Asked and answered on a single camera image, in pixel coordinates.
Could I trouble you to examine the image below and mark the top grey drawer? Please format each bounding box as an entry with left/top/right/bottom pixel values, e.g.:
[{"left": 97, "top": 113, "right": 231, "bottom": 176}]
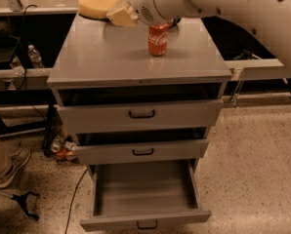
[{"left": 59, "top": 99, "right": 223, "bottom": 134}]

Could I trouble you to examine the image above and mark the middle grey drawer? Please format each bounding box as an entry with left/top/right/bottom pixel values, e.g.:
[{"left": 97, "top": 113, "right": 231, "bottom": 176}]
[{"left": 73, "top": 139, "right": 208, "bottom": 165}]

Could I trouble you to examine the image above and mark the grey drawer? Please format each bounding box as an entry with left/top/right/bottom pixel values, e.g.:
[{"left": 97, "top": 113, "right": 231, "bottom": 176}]
[
  {"left": 80, "top": 160, "right": 211, "bottom": 232},
  {"left": 73, "top": 139, "right": 208, "bottom": 165},
  {"left": 59, "top": 99, "right": 223, "bottom": 134}
]

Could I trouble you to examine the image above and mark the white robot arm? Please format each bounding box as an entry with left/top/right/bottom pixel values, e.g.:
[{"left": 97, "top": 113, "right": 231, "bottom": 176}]
[{"left": 106, "top": 0, "right": 291, "bottom": 71}]

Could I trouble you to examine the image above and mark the bottom grey drawer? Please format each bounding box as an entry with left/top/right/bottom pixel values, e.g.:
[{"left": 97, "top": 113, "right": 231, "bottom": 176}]
[{"left": 80, "top": 160, "right": 211, "bottom": 232}]

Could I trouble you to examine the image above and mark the black chair base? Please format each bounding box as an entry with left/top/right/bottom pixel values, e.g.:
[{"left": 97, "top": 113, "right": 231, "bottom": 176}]
[{"left": 0, "top": 189, "right": 39, "bottom": 221}]

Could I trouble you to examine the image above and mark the black floor cable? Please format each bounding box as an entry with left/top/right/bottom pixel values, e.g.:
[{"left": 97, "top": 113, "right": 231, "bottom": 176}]
[{"left": 64, "top": 168, "right": 89, "bottom": 234}]

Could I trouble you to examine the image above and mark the grey sneaker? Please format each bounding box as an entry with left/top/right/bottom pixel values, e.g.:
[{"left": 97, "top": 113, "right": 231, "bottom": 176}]
[{"left": 0, "top": 147, "right": 31, "bottom": 188}]

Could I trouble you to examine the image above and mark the clutter of bottles on floor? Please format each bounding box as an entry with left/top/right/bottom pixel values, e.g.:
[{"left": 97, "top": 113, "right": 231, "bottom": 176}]
[{"left": 50, "top": 135, "right": 77, "bottom": 162}]

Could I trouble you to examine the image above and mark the black hanging cable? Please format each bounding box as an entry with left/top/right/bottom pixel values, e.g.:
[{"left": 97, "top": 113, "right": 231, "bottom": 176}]
[{"left": 15, "top": 4, "right": 39, "bottom": 91}]

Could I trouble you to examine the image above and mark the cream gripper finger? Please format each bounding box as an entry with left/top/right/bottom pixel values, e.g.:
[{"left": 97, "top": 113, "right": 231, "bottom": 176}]
[{"left": 105, "top": 0, "right": 139, "bottom": 27}]

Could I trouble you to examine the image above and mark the red coca-cola can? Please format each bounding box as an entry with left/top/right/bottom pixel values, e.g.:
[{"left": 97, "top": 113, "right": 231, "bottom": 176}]
[{"left": 147, "top": 24, "right": 168, "bottom": 57}]

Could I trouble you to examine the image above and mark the clear water bottle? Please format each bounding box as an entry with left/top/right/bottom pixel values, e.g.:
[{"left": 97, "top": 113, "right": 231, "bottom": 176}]
[{"left": 27, "top": 45, "right": 44, "bottom": 69}]

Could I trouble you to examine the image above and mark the yellow sponge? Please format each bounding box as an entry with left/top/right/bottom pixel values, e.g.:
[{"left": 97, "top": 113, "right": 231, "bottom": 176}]
[{"left": 78, "top": 0, "right": 117, "bottom": 20}]

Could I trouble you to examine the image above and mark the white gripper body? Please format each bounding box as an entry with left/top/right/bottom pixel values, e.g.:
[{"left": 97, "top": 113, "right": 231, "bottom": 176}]
[{"left": 124, "top": 0, "right": 198, "bottom": 27}]

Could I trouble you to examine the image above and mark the grey drawer cabinet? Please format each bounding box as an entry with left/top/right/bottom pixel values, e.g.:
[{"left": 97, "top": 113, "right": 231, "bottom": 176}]
[{"left": 47, "top": 13, "right": 233, "bottom": 174}]

